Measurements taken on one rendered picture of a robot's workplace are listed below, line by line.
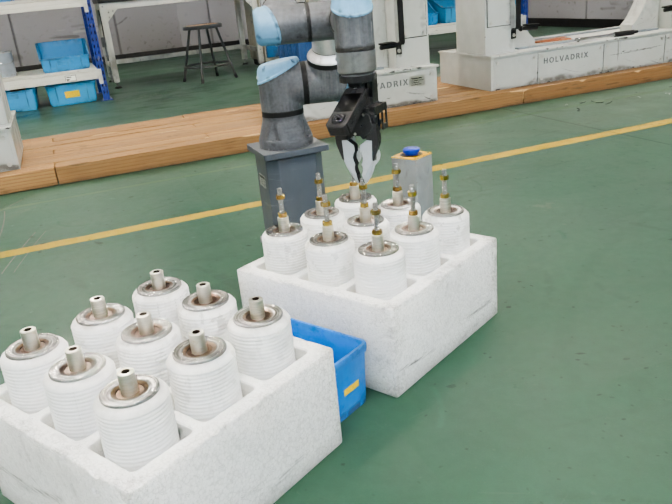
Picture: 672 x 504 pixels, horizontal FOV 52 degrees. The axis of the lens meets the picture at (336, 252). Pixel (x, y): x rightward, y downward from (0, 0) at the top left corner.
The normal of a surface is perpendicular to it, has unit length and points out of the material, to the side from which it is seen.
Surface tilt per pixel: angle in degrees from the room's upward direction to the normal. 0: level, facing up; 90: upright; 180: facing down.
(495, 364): 0
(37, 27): 90
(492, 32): 90
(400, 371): 90
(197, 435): 0
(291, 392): 90
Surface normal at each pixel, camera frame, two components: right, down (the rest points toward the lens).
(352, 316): -0.63, 0.33
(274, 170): -0.40, 0.36
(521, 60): 0.37, 0.31
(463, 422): -0.09, -0.93
